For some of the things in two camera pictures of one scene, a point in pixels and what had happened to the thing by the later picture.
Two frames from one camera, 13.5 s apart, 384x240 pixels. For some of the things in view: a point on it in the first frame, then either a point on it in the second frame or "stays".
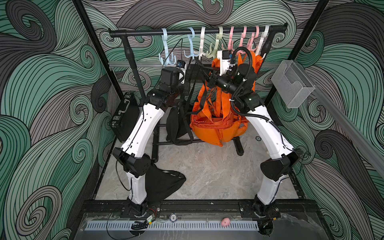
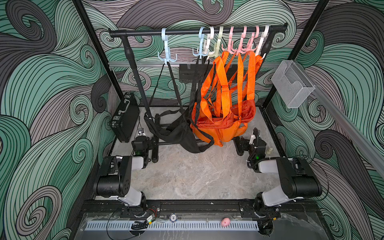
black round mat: [159, 183] to [182, 130]
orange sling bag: [256, 62] stays
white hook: [201, 53] to [205, 50]
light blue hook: [191, 38] to [200, 35]
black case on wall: [124, 118] stays
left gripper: [184, 87] to [150, 144]
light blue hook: [168, 58] stays
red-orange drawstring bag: [214, 120] stays
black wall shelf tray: [198, 70] stays
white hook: [262, 41] stays
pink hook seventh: [254, 36] stays
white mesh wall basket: [292, 85] stays
